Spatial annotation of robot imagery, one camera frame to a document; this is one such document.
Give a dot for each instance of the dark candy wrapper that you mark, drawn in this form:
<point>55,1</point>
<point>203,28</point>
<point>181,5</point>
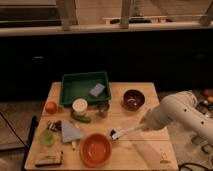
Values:
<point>54,125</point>

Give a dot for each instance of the brown wooden block brush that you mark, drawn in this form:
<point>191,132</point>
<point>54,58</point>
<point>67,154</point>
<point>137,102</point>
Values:
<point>50,158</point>

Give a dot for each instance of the white handled dish brush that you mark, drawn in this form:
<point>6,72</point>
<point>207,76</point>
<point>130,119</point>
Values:
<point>116,133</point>

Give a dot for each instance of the green plastic tray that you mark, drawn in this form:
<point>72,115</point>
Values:
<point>78,85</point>

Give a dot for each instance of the red orange bowl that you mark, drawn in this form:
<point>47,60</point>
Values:
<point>95,150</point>

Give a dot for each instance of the grey blue sponge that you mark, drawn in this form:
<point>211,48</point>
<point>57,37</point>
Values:
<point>97,90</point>

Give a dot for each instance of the small metal cup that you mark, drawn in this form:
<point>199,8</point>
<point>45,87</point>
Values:
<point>103,109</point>

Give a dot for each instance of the grey blue folded cloth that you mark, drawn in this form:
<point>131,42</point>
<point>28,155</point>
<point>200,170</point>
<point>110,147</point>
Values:
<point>70,132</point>

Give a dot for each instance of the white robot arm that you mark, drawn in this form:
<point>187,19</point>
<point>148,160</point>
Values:
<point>180,107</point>

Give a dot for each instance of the green cucumber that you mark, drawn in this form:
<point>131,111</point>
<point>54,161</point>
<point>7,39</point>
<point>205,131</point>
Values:
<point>83,119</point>

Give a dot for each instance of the dark maroon bowl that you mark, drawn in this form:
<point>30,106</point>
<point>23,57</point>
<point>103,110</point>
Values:
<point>133,99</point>

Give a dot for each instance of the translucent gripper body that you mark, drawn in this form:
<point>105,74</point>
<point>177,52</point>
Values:
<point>146,122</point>

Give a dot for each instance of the wooden table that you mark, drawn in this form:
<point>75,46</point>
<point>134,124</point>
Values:
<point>133,152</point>

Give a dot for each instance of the white lidded round container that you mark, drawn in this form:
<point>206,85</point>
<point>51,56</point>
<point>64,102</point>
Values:
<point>80,106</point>

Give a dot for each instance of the orange tomato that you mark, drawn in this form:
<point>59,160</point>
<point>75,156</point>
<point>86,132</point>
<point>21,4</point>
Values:
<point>51,107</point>

